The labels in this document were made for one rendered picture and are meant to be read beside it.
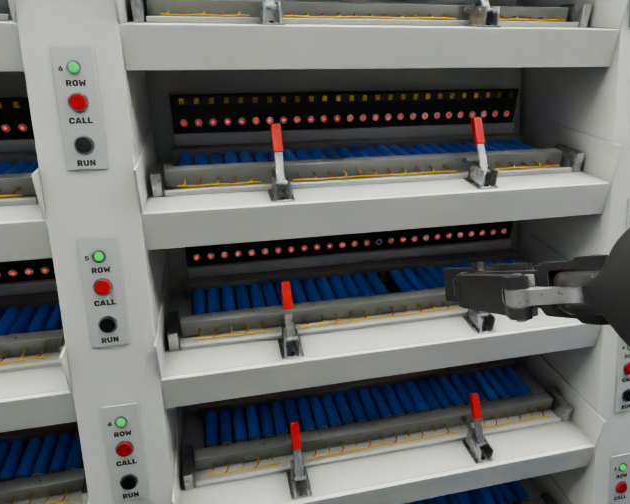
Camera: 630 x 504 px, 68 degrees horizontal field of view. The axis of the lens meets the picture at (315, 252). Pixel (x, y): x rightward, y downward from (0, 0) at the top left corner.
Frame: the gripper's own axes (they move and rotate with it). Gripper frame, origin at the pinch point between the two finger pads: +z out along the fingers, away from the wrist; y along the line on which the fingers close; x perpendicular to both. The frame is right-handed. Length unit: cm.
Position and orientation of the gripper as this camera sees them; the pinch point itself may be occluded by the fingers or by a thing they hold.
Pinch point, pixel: (485, 282)
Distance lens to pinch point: 43.1
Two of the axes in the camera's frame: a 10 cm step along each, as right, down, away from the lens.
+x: -0.9, -10.0, 0.3
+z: -1.9, 0.5, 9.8
